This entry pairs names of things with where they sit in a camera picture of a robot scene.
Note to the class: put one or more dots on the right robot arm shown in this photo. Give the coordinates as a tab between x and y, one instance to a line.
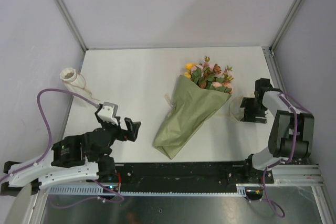
251	170

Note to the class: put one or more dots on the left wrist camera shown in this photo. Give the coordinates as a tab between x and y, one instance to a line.
107	114

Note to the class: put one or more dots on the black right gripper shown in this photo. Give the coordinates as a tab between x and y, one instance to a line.
249	116

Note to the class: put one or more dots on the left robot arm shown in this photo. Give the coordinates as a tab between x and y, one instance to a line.
78	157

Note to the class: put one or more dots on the grey slotted cable duct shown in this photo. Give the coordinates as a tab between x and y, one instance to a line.
235	190

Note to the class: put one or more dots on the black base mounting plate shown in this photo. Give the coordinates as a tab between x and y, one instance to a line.
174	175

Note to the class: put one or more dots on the right aluminium frame post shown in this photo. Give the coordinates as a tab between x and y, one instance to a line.
290	16

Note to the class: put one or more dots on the white ribbed ceramic vase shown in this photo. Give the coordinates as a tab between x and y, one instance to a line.
76	83

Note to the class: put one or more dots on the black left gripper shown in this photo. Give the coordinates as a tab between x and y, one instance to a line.
133	127

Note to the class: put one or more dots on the right aluminium table rail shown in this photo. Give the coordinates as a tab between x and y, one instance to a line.
281	77

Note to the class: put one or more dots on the left aluminium frame post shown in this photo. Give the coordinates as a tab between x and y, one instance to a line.
71	24

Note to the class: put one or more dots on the aluminium frame post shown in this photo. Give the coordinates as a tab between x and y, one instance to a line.
71	24
290	16

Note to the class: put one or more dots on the cream printed ribbon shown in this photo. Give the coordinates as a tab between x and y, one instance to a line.
235	111

